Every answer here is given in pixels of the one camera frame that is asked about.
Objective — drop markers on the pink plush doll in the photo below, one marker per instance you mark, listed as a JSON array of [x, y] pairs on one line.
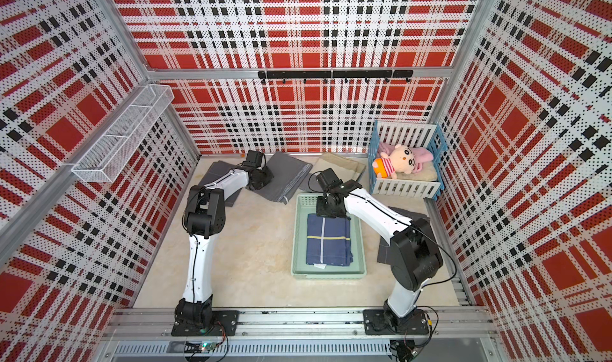
[[393, 160]]

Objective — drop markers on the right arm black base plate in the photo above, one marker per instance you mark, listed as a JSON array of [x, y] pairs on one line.
[[385, 322]]

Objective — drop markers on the black wall hook rail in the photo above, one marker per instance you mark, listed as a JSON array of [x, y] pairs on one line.
[[285, 75]]

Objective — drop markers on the small green circuit board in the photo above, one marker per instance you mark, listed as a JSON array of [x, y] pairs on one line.
[[202, 347]]

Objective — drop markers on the blue white toy crib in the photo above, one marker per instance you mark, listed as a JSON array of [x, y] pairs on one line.
[[411, 135]]

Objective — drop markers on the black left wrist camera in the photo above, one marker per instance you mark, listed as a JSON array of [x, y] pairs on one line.
[[254, 160]]

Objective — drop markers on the beige and grey pillowcase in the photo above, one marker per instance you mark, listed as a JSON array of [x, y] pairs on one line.
[[345, 168]]

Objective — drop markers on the cream fluffy crib mattress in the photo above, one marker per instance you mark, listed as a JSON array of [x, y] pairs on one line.
[[428, 174]]

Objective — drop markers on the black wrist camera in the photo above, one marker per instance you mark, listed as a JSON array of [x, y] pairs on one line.
[[254, 160], [328, 180]]

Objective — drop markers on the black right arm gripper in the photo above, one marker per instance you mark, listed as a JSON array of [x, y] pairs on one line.
[[321, 211]]

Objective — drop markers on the white wire mesh shelf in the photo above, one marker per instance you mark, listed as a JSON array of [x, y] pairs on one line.
[[108, 155]]

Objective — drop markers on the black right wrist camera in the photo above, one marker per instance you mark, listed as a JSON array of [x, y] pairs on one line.
[[328, 180]]

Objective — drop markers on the plain grey pillowcase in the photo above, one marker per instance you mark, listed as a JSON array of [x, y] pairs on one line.
[[288, 174]]

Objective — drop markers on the green perforated plastic basket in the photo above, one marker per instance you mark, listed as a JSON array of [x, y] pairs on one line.
[[306, 204]]

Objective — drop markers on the aluminium front rail frame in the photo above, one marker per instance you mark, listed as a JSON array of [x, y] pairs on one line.
[[457, 333]]

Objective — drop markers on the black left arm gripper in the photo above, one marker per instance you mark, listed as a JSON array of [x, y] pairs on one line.
[[270, 176]]

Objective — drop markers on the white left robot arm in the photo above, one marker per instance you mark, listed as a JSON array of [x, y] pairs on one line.
[[203, 219]]

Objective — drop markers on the blue pillowcase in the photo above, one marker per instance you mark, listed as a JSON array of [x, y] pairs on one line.
[[328, 241]]

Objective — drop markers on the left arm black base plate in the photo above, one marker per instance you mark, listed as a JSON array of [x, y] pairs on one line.
[[213, 324]]

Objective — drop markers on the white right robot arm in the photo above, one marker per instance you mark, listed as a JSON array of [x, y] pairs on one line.
[[414, 256]]

